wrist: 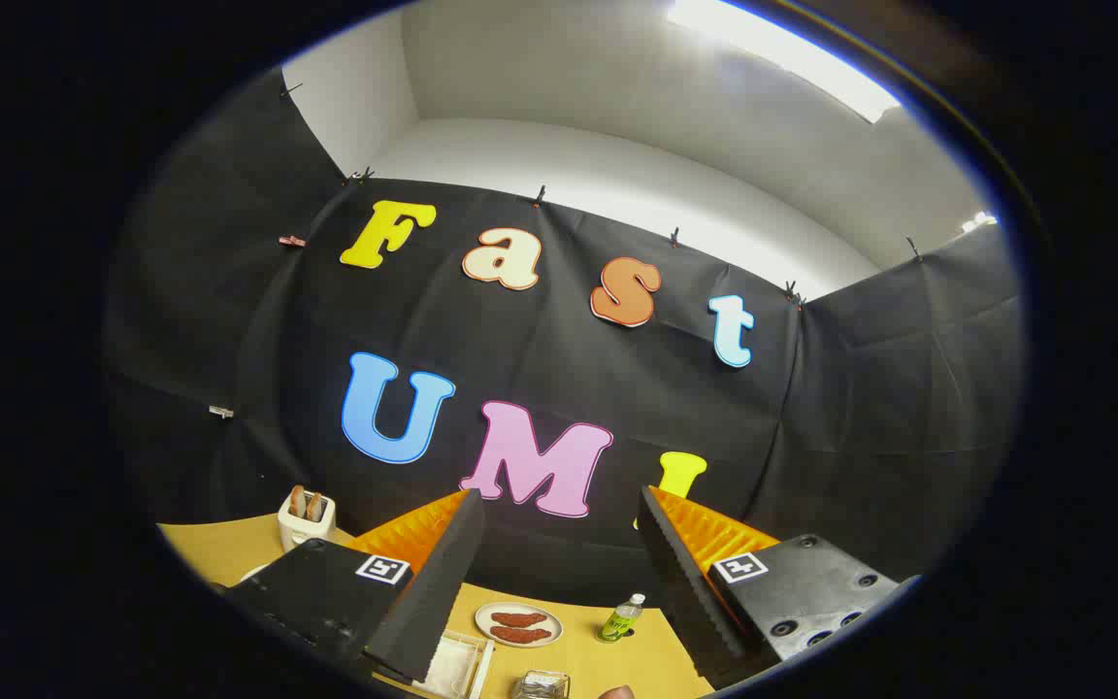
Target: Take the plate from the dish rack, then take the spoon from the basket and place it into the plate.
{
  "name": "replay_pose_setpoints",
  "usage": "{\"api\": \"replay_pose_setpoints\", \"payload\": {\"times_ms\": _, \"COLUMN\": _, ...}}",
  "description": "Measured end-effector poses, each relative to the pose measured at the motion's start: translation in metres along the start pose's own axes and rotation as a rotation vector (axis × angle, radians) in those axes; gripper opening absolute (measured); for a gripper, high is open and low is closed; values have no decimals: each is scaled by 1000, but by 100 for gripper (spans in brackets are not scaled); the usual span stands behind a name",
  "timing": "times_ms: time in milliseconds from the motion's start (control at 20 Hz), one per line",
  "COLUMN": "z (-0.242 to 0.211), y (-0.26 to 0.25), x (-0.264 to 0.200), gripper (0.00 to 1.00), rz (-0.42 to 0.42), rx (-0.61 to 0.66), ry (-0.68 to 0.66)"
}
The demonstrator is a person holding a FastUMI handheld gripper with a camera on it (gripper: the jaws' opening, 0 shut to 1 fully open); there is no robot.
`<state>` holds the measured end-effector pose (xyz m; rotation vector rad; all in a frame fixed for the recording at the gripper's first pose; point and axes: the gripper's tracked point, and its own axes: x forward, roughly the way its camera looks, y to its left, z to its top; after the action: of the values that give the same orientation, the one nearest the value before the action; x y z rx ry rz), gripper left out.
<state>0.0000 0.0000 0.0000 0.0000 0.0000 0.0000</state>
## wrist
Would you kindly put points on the white toaster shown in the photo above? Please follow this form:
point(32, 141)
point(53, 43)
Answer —
point(305, 532)

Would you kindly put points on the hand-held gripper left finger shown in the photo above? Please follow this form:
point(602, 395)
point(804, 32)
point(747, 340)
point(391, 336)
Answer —
point(433, 592)

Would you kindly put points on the toast slice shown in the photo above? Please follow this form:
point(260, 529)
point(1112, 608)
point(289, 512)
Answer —
point(297, 502)
point(315, 507)

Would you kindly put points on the brown meat piece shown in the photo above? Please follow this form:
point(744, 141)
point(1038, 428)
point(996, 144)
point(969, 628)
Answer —
point(518, 618)
point(520, 635)

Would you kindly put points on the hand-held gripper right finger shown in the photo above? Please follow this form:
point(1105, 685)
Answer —
point(685, 592)

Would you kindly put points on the white round plate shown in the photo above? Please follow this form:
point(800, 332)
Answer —
point(520, 607)

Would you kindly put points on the red clip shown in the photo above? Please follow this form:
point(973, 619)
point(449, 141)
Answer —
point(292, 241)

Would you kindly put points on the green drink bottle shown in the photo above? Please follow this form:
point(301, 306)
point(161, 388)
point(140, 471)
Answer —
point(620, 621)

